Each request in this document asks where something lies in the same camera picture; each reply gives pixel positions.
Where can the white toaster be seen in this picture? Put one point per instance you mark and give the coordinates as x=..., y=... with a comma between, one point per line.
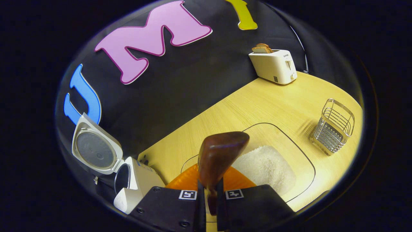
x=272, y=66

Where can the clear glass tray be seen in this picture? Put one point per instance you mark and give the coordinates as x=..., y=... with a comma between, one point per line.
x=289, y=145

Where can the white rice cooker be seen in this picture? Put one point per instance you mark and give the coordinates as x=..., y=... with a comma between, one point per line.
x=143, y=178

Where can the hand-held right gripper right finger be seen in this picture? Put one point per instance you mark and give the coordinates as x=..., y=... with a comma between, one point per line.
x=254, y=209

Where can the brown wooden spoon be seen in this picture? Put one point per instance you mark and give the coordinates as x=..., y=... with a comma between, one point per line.
x=219, y=154

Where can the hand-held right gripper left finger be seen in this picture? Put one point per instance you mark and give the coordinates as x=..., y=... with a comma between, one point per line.
x=167, y=209

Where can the brown toast slice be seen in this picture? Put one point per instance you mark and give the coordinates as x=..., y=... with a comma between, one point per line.
x=261, y=50
x=262, y=45

